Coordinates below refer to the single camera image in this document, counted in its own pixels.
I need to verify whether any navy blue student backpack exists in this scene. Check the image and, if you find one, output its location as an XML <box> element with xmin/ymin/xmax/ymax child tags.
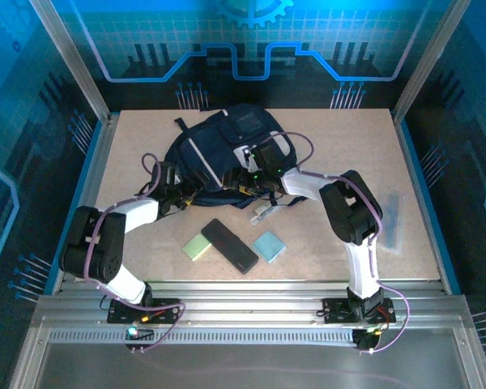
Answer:
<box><xmin>164</xmin><ymin>103</ymin><xmax>309</xmax><ymax>210</ymax></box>

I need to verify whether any green sticky note pad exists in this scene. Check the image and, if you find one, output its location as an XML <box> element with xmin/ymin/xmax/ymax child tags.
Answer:
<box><xmin>181</xmin><ymin>233</ymin><xmax>212</xmax><ymax>261</ymax></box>

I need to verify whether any black pencil case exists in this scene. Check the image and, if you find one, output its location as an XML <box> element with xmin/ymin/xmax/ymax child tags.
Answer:
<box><xmin>200</xmin><ymin>217</ymin><xmax>260</xmax><ymax>276</ymax></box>

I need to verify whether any blue sticky note pad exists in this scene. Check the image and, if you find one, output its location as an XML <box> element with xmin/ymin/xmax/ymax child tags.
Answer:
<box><xmin>253</xmin><ymin>230</ymin><xmax>288</xmax><ymax>264</ymax></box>

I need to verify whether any aluminium front beam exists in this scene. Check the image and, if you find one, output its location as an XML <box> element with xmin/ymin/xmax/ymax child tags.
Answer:
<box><xmin>32</xmin><ymin>279</ymin><xmax>471</xmax><ymax>329</ymax></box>

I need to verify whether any left controller board with LED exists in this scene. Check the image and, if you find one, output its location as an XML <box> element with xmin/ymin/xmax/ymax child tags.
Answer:
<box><xmin>124</xmin><ymin>325</ymin><xmax>156</xmax><ymax>342</ymax></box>

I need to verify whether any controller board with led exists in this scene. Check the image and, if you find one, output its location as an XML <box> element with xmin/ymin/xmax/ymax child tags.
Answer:
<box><xmin>124</xmin><ymin>325</ymin><xmax>156</xmax><ymax>342</ymax></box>
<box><xmin>352</xmin><ymin>327</ymin><xmax>386</xmax><ymax>353</ymax></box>

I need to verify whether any right controller board with LED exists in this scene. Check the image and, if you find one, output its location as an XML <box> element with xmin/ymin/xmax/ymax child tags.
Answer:
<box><xmin>352</xmin><ymin>327</ymin><xmax>386</xmax><ymax>353</ymax></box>

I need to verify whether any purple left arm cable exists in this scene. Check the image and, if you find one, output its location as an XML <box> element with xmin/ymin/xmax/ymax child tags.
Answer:
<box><xmin>83</xmin><ymin>152</ymin><xmax>187</xmax><ymax>354</ymax></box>

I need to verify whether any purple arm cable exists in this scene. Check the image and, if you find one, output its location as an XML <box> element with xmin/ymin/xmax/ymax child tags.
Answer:
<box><xmin>83</xmin><ymin>152</ymin><xmax>187</xmax><ymax>354</ymax></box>
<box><xmin>258</xmin><ymin>131</ymin><xmax>410</xmax><ymax>356</ymax></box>

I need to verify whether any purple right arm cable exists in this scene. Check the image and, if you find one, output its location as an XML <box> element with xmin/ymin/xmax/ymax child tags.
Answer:
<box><xmin>258</xmin><ymin>131</ymin><xmax>410</xmax><ymax>356</ymax></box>

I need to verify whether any aluminium left side rail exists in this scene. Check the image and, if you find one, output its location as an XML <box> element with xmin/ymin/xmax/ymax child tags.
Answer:
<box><xmin>51</xmin><ymin>113</ymin><xmax>122</xmax><ymax>295</ymax></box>

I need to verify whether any aluminium rail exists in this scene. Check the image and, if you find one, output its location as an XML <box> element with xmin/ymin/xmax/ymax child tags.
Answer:
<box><xmin>51</xmin><ymin>113</ymin><xmax>122</xmax><ymax>295</ymax></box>
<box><xmin>391</xmin><ymin>111</ymin><xmax>457</xmax><ymax>295</ymax></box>

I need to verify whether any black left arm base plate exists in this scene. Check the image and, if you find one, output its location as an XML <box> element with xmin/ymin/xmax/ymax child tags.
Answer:
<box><xmin>107</xmin><ymin>297</ymin><xmax>182</xmax><ymax>324</ymax></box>

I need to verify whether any aluminium right side rail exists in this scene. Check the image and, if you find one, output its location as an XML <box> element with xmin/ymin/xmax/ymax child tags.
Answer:
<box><xmin>391</xmin><ymin>111</ymin><xmax>457</xmax><ymax>295</ymax></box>

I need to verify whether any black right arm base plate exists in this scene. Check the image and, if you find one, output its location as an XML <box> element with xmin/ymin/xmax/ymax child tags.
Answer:
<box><xmin>322</xmin><ymin>297</ymin><xmax>397</xmax><ymax>324</ymax></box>

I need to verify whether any slotted grey cable duct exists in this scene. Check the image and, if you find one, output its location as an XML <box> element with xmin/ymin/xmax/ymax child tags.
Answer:
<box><xmin>47</xmin><ymin>328</ymin><xmax>360</xmax><ymax>346</ymax></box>

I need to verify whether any aluminium left corner post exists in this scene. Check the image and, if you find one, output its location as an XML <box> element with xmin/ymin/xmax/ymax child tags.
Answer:
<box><xmin>28</xmin><ymin>0</ymin><xmax>113</xmax><ymax>125</ymax></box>

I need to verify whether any aluminium corner post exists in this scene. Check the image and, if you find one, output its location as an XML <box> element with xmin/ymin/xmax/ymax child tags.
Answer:
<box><xmin>391</xmin><ymin>0</ymin><xmax>471</xmax><ymax>125</ymax></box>
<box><xmin>28</xmin><ymin>0</ymin><xmax>113</xmax><ymax>125</ymax></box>

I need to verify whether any aluminium right corner post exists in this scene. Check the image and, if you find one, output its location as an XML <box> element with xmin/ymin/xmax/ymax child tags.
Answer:
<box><xmin>391</xmin><ymin>0</ymin><xmax>471</xmax><ymax>125</ymax></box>

